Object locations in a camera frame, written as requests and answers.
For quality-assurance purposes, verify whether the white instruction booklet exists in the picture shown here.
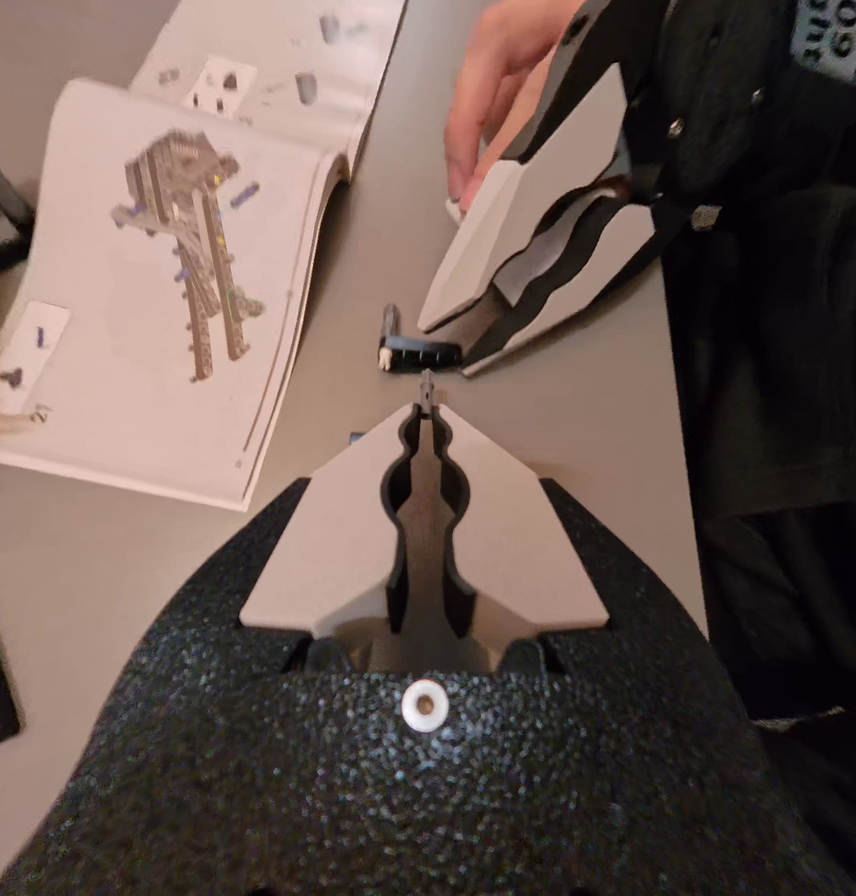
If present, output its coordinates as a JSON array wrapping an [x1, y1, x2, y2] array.
[[0, 0, 409, 512]]

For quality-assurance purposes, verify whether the person's black clothing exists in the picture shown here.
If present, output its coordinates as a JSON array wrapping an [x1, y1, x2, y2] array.
[[662, 182, 856, 896]]

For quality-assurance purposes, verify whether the person's right hand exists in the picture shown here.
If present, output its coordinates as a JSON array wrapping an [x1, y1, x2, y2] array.
[[443, 0, 590, 211]]

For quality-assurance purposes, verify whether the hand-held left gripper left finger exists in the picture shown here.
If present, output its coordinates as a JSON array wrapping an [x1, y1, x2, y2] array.
[[239, 402, 423, 641]]

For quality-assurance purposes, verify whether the grey desk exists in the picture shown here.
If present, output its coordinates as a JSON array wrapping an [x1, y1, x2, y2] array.
[[0, 0, 709, 896]]

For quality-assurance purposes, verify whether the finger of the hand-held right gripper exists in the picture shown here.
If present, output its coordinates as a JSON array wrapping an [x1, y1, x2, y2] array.
[[462, 189, 666, 379], [417, 64, 628, 336]]

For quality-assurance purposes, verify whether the dark blurred object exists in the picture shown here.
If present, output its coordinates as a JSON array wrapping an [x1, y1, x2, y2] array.
[[0, 154, 37, 274]]

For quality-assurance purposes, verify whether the black toy brick beam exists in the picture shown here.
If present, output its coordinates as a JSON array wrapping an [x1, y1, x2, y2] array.
[[380, 336, 464, 373]]

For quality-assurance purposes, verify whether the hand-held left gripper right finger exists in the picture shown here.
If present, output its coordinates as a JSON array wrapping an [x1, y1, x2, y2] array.
[[425, 404, 611, 666]]

